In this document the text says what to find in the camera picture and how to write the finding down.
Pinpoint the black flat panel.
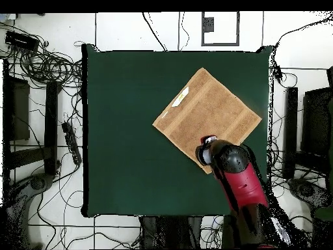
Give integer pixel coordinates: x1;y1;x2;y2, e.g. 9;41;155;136
300;87;332;157
2;59;31;141

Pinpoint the dark green round pad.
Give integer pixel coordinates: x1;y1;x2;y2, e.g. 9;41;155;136
313;206;333;222

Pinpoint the black box device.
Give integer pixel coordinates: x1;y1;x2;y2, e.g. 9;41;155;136
5;30;40;53

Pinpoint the tangle of black cables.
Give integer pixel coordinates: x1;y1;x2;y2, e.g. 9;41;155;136
0;21;84;89

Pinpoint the grey stand base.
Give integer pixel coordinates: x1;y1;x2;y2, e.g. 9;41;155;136
287;178;333;209
5;173;54;249

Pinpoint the tan terry towel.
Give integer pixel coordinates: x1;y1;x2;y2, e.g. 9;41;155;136
152;67;263;174

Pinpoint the grey rectangular frame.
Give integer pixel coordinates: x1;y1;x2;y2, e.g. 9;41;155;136
200;11;241;47

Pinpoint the black upright post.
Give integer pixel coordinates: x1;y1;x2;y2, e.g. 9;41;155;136
282;86;299;180
43;81;62;176

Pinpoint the thick black cable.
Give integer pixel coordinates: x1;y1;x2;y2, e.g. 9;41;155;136
142;12;167;51

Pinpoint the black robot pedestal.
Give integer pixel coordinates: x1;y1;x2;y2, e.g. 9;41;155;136
140;215;204;249

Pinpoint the dark green table cloth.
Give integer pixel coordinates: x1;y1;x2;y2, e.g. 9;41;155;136
81;43;274;219

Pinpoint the long black power strip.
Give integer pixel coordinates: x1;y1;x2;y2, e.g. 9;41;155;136
61;121;83;166

